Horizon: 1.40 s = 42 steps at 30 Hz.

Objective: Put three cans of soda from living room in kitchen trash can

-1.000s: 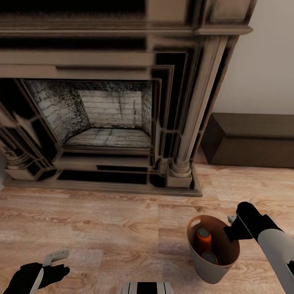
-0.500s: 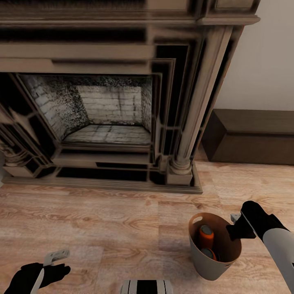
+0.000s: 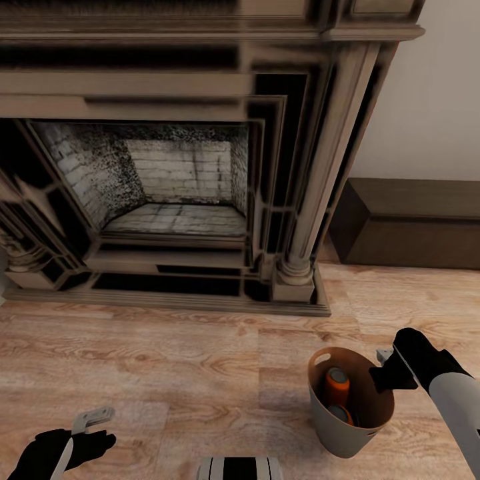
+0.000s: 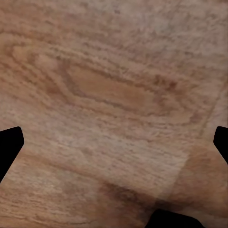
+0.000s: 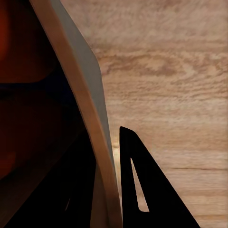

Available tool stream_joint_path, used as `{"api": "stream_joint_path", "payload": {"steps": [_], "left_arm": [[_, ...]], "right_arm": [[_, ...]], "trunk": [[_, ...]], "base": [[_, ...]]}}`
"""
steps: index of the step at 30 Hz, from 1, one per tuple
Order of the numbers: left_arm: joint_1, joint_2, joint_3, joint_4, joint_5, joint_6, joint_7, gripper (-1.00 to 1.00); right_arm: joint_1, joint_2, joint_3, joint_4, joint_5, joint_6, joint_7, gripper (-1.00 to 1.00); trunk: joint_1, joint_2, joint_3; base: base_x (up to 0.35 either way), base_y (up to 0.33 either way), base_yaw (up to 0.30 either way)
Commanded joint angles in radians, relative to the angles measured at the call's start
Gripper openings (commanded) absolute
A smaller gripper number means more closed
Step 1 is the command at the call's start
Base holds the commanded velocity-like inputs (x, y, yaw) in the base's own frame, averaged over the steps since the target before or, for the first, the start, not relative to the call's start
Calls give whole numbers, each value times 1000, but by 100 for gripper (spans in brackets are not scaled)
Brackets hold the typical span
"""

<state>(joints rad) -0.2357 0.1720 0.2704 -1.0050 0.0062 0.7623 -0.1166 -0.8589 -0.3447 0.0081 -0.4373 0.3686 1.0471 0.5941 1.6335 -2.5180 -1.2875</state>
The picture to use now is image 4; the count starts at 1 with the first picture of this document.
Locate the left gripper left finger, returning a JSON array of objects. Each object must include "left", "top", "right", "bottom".
[{"left": 0, "top": 126, "right": 24, "bottom": 182}]

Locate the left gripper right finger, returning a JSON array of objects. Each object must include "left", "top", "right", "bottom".
[{"left": 213, "top": 126, "right": 228, "bottom": 163}]

